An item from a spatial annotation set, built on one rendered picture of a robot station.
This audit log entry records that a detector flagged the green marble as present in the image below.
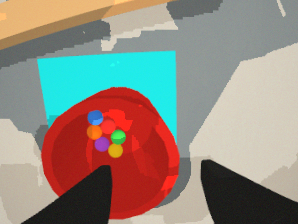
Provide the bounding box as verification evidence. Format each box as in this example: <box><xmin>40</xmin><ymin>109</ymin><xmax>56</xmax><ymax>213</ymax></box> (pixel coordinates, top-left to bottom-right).
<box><xmin>111</xmin><ymin>130</ymin><xmax>126</xmax><ymax>145</ymax></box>

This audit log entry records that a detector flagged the purple marble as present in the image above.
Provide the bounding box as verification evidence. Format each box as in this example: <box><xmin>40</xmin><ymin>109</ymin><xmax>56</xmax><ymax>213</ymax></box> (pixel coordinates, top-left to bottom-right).
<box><xmin>95</xmin><ymin>137</ymin><xmax>110</xmax><ymax>152</ymax></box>

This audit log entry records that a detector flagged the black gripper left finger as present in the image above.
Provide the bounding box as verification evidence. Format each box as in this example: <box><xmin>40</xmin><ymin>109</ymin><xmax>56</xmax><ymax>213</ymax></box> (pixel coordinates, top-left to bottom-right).
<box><xmin>21</xmin><ymin>165</ymin><xmax>112</xmax><ymax>224</ymax></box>

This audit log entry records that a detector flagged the orange marble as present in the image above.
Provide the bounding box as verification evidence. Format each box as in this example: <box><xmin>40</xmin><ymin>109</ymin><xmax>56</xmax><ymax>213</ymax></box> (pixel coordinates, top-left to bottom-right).
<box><xmin>87</xmin><ymin>125</ymin><xmax>102</xmax><ymax>139</ymax></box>

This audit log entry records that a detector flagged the blue marble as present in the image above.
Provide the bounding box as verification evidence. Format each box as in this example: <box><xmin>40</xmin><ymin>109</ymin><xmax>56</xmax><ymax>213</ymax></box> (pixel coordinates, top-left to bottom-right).
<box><xmin>88</xmin><ymin>110</ymin><xmax>103</xmax><ymax>125</ymax></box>

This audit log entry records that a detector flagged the red marble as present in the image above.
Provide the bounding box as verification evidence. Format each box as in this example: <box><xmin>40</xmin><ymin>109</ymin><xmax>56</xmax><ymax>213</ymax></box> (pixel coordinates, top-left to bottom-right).
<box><xmin>100</xmin><ymin>119</ymin><xmax>116</xmax><ymax>134</ymax></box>

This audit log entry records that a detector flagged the yellow marble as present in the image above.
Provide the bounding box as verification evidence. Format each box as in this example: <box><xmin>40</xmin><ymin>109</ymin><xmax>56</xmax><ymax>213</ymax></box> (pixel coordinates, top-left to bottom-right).
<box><xmin>108</xmin><ymin>143</ymin><xmax>123</xmax><ymax>158</ymax></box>

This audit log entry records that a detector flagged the red cup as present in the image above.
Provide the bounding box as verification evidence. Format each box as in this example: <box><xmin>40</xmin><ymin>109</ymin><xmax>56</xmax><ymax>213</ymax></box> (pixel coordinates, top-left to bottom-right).
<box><xmin>41</xmin><ymin>87</ymin><xmax>180</xmax><ymax>219</ymax></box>

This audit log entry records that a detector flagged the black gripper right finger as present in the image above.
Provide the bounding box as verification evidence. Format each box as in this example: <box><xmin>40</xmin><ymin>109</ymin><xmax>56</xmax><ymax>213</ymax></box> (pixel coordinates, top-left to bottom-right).
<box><xmin>200</xmin><ymin>159</ymin><xmax>298</xmax><ymax>224</ymax></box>

